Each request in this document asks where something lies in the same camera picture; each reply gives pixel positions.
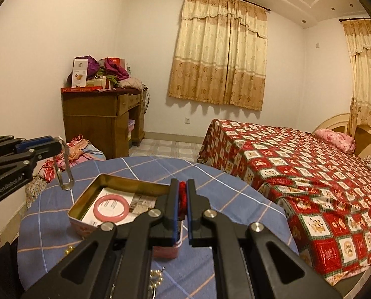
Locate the purple cloth bag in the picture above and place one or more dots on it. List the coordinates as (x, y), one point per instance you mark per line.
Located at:
(92, 65)

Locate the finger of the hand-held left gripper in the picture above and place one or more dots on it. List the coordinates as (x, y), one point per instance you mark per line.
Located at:
(36, 144)
(45, 151)

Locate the blue plaid tablecloth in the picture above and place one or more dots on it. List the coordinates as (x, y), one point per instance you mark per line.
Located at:
(229, 193)

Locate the cream wooden headboard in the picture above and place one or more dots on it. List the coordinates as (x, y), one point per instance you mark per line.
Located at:
(369, 140)

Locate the wide beige patterned curtain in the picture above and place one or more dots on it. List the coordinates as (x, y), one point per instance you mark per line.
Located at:
(216, 53)

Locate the brown wooden desk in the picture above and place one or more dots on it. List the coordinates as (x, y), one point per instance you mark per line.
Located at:
(92, 121)

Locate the narrow beige patterned curtain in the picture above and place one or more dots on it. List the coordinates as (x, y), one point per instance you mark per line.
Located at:
(367, 78)

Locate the beige garment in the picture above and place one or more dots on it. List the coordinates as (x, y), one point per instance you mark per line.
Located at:
(131, 84)

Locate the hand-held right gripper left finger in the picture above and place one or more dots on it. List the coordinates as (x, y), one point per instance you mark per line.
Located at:
(175, 211)

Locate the small storage box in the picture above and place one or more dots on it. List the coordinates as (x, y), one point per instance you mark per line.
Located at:
(131, 129)

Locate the printed paper leaflet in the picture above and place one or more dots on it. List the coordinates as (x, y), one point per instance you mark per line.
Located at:
(142, 202)

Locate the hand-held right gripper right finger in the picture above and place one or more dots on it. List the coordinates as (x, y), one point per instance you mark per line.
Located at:
(190, 218)

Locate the pile of floral clothes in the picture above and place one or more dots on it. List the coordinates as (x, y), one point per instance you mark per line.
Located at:
(79, 152)

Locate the red patchwork bedspread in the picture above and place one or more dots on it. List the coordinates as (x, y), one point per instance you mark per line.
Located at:
(297, 177)

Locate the orange red box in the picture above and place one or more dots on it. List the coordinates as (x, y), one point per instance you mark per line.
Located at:
(115, 61)

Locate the cream low box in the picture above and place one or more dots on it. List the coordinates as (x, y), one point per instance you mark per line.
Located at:
(96, 84)

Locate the pink metal tin box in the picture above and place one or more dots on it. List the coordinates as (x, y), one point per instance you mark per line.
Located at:
(126, 183)

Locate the pink pillow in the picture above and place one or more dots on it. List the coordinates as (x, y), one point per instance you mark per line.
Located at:
(335, 140)

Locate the dark cloth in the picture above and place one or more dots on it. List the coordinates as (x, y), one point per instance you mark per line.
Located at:
(2, 271)

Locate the pink bangle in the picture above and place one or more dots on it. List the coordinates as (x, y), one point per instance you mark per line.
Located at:
(96, 209)

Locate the silver band bangle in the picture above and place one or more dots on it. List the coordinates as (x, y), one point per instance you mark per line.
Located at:
(69, 171)

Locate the magenta cloth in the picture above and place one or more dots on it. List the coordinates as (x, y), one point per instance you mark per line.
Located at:
(115, 70)

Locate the flat red box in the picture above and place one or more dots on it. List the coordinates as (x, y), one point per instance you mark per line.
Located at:
(86, 90)

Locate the white upright carton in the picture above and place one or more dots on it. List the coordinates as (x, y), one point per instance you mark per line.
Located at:
(79, 73)

